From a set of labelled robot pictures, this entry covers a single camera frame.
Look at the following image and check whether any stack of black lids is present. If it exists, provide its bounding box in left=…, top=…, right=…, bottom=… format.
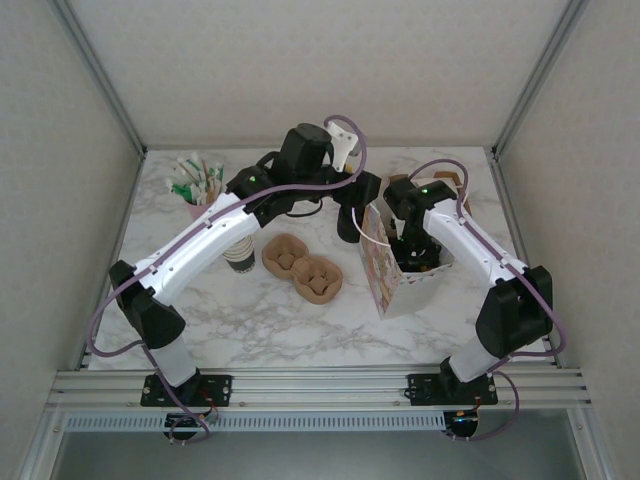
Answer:
left=337, top=219, right=362, bottom=246

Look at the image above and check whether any patterned white paper bag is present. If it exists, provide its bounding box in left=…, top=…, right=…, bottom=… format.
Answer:
left=351, top=184, right=474, bottom=320

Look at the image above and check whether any brown pulp cup carrier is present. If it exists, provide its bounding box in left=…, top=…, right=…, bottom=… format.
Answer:
left=261, top=233, right=344, bottom=306

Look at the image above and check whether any stack of paper cups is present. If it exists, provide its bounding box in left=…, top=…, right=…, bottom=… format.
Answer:
left=222, top=234, right=256, bottom=275

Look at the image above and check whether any pink cup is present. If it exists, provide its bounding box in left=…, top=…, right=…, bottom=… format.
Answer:
left=185, top=192, right=221, bottom=221

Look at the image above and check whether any black controller board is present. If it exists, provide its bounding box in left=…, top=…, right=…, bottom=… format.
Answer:
left=442, top=410, right=481, bottom=441
left=163, top=413, right=209, bottom=441

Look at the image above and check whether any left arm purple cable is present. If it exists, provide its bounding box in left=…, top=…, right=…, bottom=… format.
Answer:
left=87, top=114, right=371, bottom=446

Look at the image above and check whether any aluminium mounting rail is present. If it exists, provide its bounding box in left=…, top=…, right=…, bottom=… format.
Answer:
left=47, top=368, right=591, bottom=412

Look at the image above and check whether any aluminium frame post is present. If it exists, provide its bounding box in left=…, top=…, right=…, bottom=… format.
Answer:
left=52, top=0, right=149, bottom=159
left=489, top=0, right=591, bottom=159

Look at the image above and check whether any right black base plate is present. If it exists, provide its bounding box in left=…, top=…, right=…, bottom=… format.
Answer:
left=407, top=372, right=500, bottom=407

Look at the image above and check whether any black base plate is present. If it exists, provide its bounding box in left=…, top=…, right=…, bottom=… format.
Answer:
left=139, top=372, right=234, bottom=407
left=407, top=372, right=500, bottom=407

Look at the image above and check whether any slotted grey cable duct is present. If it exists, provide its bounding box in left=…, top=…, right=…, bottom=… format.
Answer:
left=64, top=412, right=447, bottom=433

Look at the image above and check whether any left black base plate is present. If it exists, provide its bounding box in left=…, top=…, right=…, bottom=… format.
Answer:
left=139, top=372, right=234, bottom=407

